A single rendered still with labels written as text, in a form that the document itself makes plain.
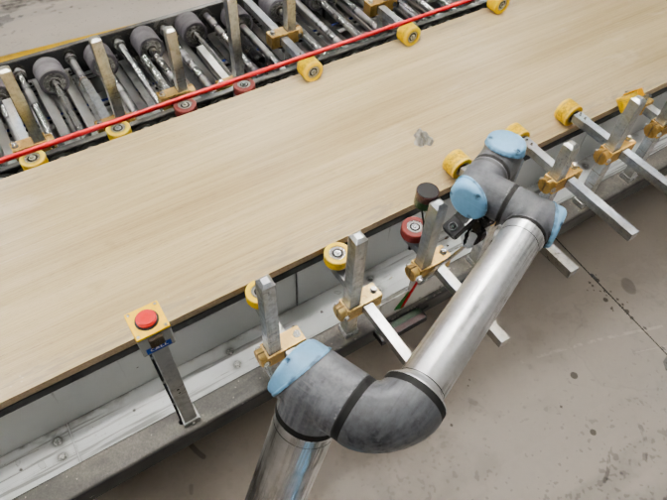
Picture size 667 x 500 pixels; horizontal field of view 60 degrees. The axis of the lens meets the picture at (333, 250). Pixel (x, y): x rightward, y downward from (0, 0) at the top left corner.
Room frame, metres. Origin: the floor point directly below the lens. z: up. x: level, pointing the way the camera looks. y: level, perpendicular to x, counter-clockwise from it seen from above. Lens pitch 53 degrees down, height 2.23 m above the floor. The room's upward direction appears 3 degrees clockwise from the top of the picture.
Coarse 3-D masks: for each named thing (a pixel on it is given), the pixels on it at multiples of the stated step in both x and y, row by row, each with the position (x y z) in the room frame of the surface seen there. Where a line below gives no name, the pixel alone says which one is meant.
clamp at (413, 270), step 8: (440, 248) 1.05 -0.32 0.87; (440, 256) 1.02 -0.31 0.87; (448, 256) 1.02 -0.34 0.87; (408, 264) 1.00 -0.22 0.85; (416, 264) 0.99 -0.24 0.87; (432, 264) 0.99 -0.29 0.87; (448, 264) 1.02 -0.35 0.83; (408, 272) 0.97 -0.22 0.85; (416, 272) 0.96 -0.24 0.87; (424, 272) 0.97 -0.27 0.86
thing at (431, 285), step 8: (432, 280) 0.99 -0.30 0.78; (416, 288) 0.96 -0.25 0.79; (424, 288) 0.98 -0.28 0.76; (432, 288) 1.00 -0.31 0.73; (400, 296) 0.92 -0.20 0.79; (416, 296) 0.96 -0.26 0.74; (424, 296) 0.99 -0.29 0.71; (384, 304) 0.89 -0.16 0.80; (392, 304) 0.91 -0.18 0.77; (408, 304) 0.95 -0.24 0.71; (384, 312) 0.90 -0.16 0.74; (392, 312) 0.92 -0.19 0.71
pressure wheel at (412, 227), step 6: (414, 216) 1.14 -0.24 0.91; (402, 222) 1.11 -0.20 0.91; (408, 222) 1.11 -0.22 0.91; (414, 222) 1.12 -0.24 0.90; (420, 222) 1.12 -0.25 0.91; (402, 228) 1.09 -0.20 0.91; (408, 228) 1.09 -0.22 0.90; (414, 228) 1.09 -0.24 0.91; (420, 228) 1.09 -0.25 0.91; (402, 234) 1.08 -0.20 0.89; (408, 234) 1.07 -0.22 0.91; (414, 234) 1.07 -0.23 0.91; (420, 234) 1.07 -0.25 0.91; (408, 240) 1.06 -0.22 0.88; (414, 240) 1.06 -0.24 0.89; (408, 246) 1.10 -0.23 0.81
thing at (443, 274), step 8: (416, 248) 1.06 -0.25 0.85; (440, 272) 0.97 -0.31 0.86; (448, 272) 0.97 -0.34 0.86; (440, 280) 0.96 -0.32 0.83; (448, 280) 0.94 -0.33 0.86; (456, 280) 0.95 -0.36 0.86; (448, 288) 0.93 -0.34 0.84; (456, 288) 0.92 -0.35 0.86; (496, 328) 0.79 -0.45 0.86; (496, 336) 0.77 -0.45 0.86; (504, 336) 0.77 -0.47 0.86; (496, 344) 0.76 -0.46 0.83
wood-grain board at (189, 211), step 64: (512, 0) 2.41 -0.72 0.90; (576, 0) 2.44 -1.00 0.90; (640, 0) 2.47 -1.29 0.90; (384, 64) 1.89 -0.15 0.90; (448, 64) 1.92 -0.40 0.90; (512, 64) 1.94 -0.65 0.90; (576, 64) 1.96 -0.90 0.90; (640, 64) 1.99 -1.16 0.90; (192, 128) 1.48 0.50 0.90; (256, 128) 1.50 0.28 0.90; (320, 128) 1.52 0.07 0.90; (384, 128) 1.53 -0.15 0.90; (448, 128) 1.55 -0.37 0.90; (576, 128) 1.61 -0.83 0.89; (0, 192) 1.15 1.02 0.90; (64, 192) 1.16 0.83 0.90; (128, 192) 1.17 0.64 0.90; (192, 192) 1.19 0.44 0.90; (256, 192) 1.20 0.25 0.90; (320, 192) 1.22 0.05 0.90; (384, 192) 1.23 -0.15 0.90; (0, 256) 0.91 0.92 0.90; (64, 256) 0.92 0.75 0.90; (128, 256) 0.94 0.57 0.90; (192, 256) 0.95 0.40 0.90; (256, 256) 0.96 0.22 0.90; (0, 320) 0.71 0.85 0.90; (64, 320) 0.72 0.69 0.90; (0, 384) 0.54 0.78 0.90
